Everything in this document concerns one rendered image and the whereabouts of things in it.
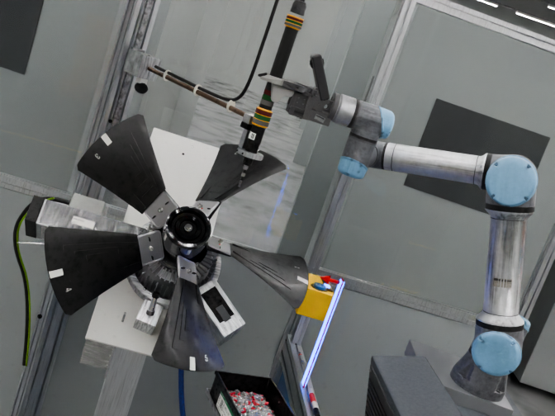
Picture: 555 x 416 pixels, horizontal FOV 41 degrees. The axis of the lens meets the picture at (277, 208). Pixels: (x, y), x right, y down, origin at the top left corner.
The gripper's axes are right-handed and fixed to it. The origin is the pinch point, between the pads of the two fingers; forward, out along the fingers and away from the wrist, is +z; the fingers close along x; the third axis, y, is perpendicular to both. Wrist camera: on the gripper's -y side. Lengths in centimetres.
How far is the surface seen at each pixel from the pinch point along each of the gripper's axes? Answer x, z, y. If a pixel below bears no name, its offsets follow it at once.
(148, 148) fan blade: 7.7, 22.3, 28.1
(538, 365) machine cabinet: 270, -271, 143
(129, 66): 50, 36, 13
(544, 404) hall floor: 258, -280, 164
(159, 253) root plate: -3, 11, 52
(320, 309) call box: 21, -41, 63
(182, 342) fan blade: -21, 0, 66
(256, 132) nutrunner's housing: -1.9, -2.6, 14.2
